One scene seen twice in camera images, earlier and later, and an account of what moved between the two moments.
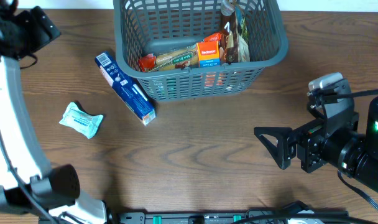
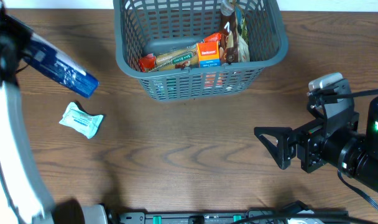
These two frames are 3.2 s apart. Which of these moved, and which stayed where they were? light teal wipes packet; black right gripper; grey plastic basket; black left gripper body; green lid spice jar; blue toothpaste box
Moved: black left gripper body; blue toothpaste box
Stayed: light teal wipes packet; black right gripper; green lid spice jar; grey plastic basket
